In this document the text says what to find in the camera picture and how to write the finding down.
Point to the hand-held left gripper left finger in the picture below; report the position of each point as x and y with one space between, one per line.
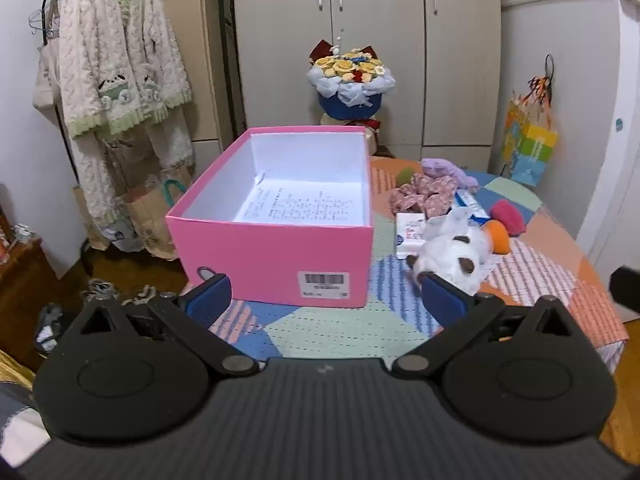
210 292

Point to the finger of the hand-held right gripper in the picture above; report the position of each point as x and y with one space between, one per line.
625 290

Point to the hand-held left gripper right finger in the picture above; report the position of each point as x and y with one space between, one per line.
442 300

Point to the white cat plush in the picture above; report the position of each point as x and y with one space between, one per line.
450 260

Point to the pink cardboard box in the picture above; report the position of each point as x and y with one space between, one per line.
270 255

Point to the clear plastic bag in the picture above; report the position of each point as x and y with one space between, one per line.
457 217

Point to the blue wet wipes pack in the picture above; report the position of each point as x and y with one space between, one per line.
472 205

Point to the red plush strawberry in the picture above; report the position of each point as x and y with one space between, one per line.
507 215

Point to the pink floral cloth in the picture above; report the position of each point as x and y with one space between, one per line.
425 192

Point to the purple plush toy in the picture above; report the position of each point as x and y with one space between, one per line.
442 167

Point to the orange soft toy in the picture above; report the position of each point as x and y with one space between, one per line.
497 237

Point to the green soft ball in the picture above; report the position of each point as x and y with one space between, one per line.
404 176

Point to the white tissue pack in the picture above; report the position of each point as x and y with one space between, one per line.
407 235

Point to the plain brown paper bag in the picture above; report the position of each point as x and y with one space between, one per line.
150 220

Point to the teal shopping bag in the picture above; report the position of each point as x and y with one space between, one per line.
164 195

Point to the printed paper sheet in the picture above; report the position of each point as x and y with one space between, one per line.
300 205

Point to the white door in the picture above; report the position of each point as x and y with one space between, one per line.
620 160

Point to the colourful gift bag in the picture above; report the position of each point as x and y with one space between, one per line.
530 150

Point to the wooden side cabinet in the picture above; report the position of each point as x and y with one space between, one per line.
25 280

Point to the beige tall cabinet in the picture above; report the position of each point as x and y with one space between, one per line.
200 60

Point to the yellow flower bouquet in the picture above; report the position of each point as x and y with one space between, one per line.
350 85

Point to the white knitted cardigans on rack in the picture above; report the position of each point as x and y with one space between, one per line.
115 45

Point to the cream tote bag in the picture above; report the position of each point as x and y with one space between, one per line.
45 80

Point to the grey wardrobe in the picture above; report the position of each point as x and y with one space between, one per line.
390 35

